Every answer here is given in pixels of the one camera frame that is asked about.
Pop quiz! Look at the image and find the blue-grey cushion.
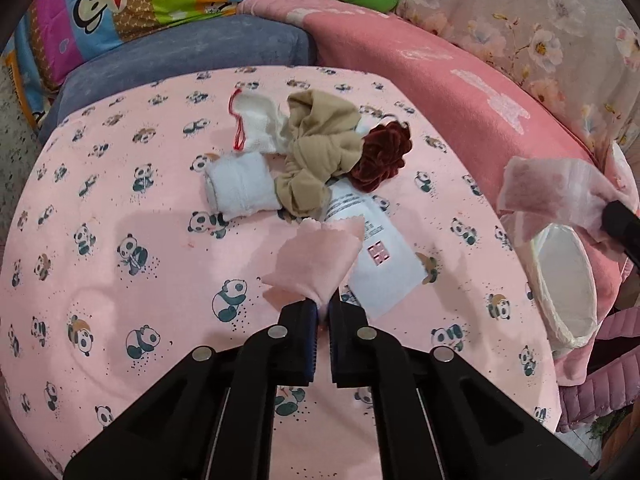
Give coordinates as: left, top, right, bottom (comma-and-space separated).
39, 14, 318, 141

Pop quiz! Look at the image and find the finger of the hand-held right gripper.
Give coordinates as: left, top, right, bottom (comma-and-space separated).
600, 200, 640, 273

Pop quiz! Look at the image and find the pink fabric piece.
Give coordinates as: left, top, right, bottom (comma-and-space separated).
260, 219, 366, 311

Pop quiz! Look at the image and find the pink panda print cloth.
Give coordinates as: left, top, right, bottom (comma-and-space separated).
0, 66, 561, 480

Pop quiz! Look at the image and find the white cloth with red string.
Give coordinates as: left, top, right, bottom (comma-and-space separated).
229, 89, 290, 156

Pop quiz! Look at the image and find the white printed paper packet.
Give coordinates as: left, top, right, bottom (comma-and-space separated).
320, 180, 432, 320

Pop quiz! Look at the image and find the pink and white wipe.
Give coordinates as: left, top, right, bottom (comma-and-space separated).
496, 156, 623, 248

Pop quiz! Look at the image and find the pink down jacket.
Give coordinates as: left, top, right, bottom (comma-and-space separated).
555, 305, 640, 433

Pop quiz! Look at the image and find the beige scrunchie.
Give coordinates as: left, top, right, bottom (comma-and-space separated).
272, 165, 332, 220

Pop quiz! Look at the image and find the white bag-lined trash bin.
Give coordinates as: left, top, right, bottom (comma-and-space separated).
525, 222, 608, 356

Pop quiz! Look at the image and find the tan stocking cloth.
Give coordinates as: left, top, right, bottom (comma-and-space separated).
286, 89, 368, 183

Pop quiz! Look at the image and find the dark red scrunchie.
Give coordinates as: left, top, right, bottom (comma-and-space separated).
349, 121, 413, 195

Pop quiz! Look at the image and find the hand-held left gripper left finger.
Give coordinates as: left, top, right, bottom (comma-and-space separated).
62, 300, 321, 480

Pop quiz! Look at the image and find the pink fleece blanket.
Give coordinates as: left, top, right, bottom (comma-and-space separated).
237, 0, 633, 401

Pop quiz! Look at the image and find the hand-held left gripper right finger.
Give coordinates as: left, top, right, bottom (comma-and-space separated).
327, 294, 591, 480

